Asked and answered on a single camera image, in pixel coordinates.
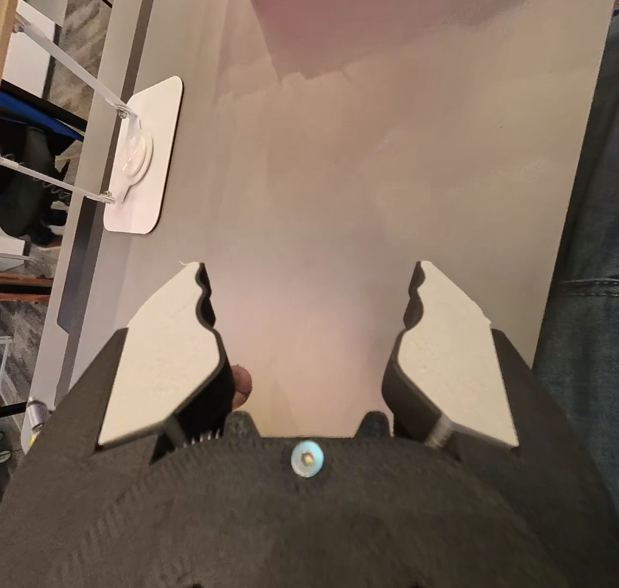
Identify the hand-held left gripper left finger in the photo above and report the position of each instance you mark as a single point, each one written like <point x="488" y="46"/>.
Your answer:
<point x="160" y="366"/>

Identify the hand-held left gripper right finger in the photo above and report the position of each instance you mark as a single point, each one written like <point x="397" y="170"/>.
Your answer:
<point x="455" y="366"/>

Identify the person's left hand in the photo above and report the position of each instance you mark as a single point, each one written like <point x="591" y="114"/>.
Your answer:
<point x="242" y="385"/>

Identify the person's blue jeans leg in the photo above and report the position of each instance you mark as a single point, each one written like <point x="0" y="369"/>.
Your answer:
<point x="590" y="337"/>

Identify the wooden beam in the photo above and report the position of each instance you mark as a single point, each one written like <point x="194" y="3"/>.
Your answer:
<point x="24" y="286"/>

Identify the white stand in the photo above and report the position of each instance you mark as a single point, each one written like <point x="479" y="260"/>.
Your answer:
<point x="145" y="163"/>

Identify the black bag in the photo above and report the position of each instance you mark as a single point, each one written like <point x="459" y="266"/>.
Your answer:
<point x="24" y="192"/>

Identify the dark board with wooden rim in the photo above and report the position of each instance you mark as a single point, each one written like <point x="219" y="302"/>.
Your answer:
<point x="8" y="3"/>

